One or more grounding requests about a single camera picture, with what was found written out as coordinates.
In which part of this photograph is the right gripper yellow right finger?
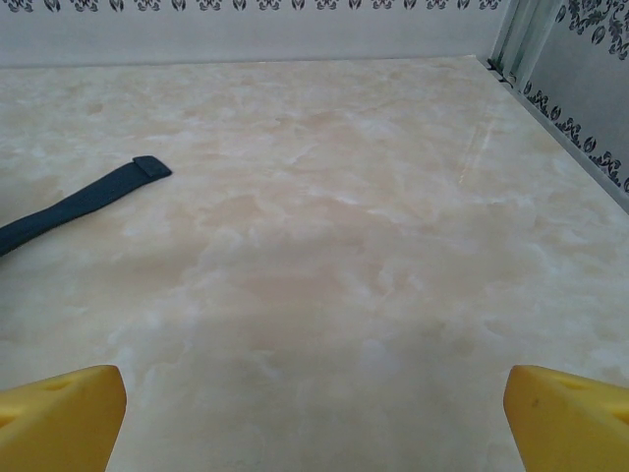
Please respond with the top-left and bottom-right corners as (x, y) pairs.
(505, 364), (629, 472)

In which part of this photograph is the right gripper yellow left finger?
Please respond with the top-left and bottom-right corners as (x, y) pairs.
(0, 364), (128, 472)

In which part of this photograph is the navy blue backpack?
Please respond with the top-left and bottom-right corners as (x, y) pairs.
(0, 154), (173, 258)

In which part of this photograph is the aluminium frame post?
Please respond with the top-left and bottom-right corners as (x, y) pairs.
(486, 0), (561, 80)

